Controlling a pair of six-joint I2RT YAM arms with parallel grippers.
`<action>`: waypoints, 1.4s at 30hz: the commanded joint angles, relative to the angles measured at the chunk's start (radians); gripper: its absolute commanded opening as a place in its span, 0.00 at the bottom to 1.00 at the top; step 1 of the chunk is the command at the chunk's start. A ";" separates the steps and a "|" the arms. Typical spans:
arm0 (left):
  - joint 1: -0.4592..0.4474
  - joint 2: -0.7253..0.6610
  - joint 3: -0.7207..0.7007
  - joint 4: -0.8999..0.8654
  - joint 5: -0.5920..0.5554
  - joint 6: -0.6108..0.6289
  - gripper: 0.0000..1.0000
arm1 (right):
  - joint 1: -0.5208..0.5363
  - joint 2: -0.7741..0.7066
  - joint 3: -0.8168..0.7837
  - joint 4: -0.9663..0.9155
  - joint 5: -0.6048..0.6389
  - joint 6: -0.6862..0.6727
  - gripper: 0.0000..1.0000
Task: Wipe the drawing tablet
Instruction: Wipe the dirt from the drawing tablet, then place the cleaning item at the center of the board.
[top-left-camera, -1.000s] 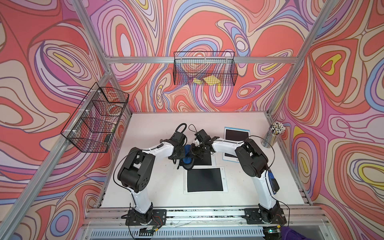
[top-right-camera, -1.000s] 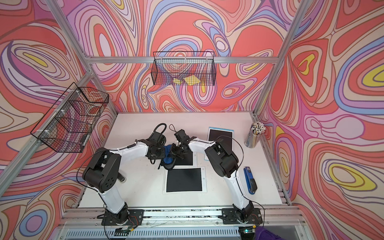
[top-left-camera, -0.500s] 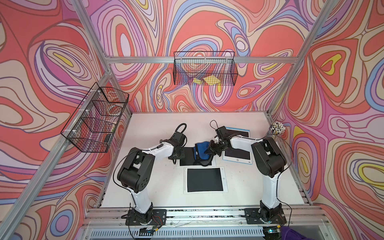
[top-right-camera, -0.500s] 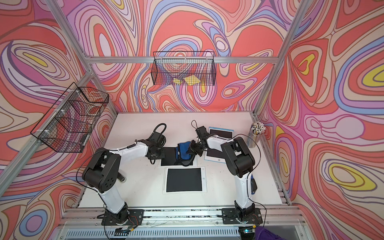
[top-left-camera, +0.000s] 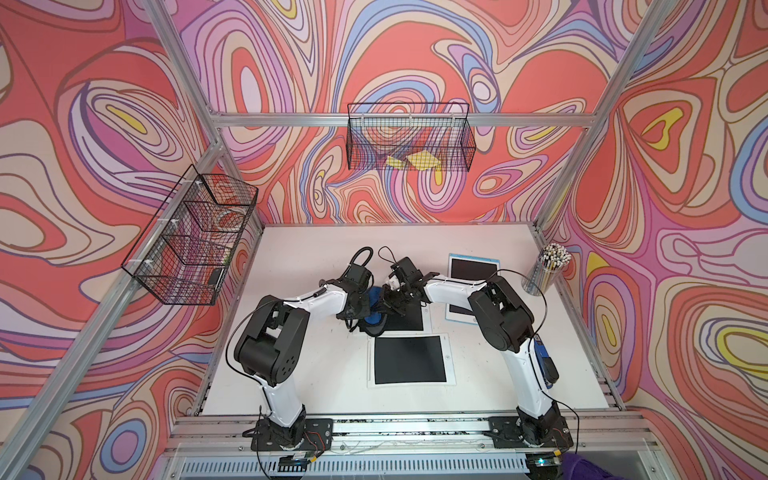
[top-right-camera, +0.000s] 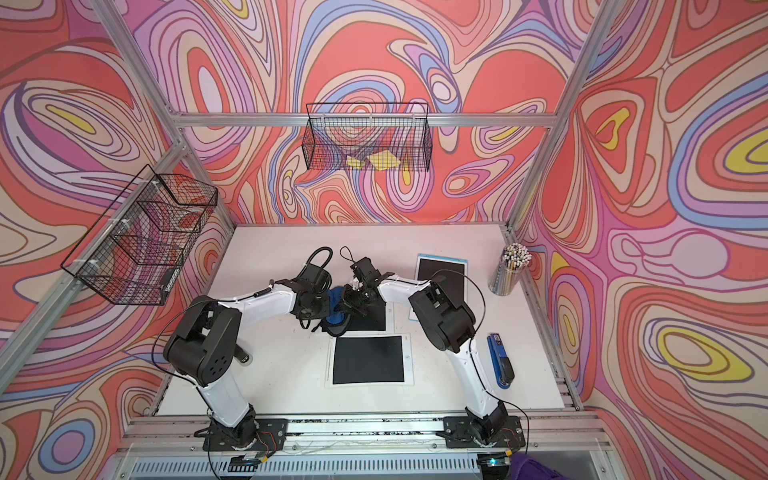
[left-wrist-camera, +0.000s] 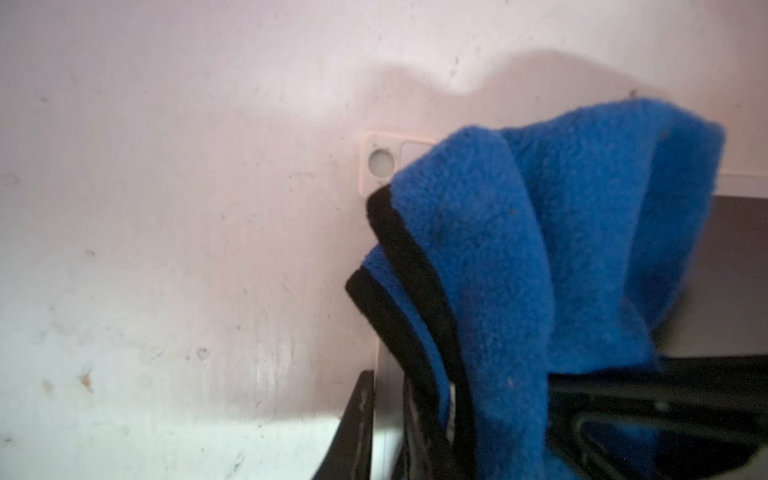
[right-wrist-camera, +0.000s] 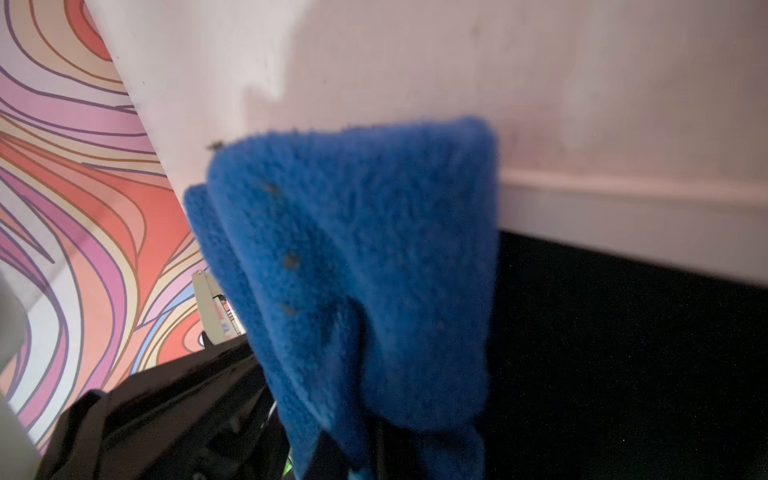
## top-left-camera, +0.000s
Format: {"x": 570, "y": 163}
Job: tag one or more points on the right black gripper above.
{"x": 387, "y": 302}

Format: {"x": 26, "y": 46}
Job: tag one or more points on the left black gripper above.
{"x": 366, "y": 308}

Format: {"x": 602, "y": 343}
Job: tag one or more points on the blue microfibre cloth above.
{"x": 374, "y": 324}

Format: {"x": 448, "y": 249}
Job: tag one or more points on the blue-edged white drawing tablet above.
{"x": 469, "y": 269}

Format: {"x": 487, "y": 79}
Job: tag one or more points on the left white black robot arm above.
{"x": 270, "y": 345}

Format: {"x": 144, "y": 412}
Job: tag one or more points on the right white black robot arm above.
{"x": 504, "y": 320}

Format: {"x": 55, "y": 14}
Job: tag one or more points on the yellow sticky notes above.
{"x": 419, "y": 161}

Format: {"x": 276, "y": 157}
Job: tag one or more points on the cup of pencils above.
{"x": 551, "y": 260}

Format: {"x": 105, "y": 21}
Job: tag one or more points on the purple cloth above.
{"x": 576, "y": 467}

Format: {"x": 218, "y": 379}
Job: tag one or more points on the black wire basket back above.
{"x": 376, "y": 130}

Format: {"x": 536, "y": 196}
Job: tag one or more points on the black wire basket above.
{"x": 376, "y": 130}
{"x": 184, "y": 254}

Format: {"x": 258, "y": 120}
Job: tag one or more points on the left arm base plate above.
{"x": 309, "y": 435}

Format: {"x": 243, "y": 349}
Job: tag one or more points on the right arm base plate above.
{"x": 506, "y": 433}

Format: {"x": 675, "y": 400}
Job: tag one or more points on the black wire basket left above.
{"x": 184, "y": 254}

